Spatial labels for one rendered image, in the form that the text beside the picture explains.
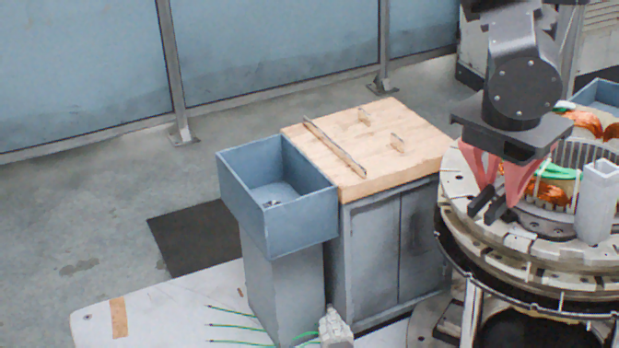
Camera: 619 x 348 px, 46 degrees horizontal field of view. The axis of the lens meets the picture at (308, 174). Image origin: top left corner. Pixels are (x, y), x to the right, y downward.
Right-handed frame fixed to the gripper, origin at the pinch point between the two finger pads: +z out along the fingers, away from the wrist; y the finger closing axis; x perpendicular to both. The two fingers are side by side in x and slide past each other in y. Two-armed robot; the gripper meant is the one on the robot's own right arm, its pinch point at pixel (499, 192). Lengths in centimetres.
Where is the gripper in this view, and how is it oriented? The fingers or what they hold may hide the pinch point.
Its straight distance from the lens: 78.2
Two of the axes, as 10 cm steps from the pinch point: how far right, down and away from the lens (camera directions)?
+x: 7.0, -4.3, 5.8
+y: 7.2, 3.8, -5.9
